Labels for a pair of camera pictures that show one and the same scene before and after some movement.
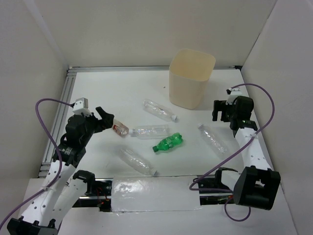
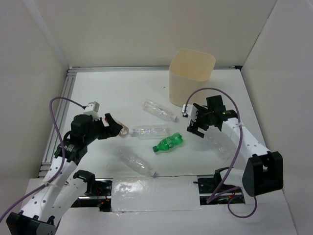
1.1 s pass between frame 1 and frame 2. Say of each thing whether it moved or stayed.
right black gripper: moved
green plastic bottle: stayed
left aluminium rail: stayed
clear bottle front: stayed
